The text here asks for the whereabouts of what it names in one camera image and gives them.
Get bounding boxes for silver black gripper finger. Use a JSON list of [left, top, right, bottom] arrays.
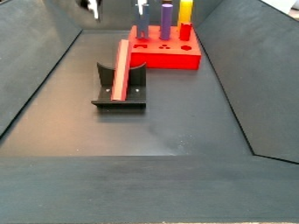
[[79, 0, 101, 20]]

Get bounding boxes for red hexagon rod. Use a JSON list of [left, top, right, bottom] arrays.
[[111, 39, 131, 101]]

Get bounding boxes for red peg board base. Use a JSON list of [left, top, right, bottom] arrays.
[[128, 25, 202, 70]]

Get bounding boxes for blue forked block peg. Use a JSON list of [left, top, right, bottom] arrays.
[[135, 0, 149, 39]]

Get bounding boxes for dark brown cylinder peg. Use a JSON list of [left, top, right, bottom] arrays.
[[162, 0, 174, 4]]

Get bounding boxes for purple cylinder peg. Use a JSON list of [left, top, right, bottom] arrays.
[[160, 3, 174, 40]]

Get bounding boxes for yellow forked block peg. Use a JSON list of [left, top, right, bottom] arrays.
[[178, 0, 192, 25]]

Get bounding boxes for short red flower peg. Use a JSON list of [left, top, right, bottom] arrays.
[[179, 23, 192, 41]]

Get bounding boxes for black curved cradle stand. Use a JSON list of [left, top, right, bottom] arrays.
[[91, 64, 145, 109]]

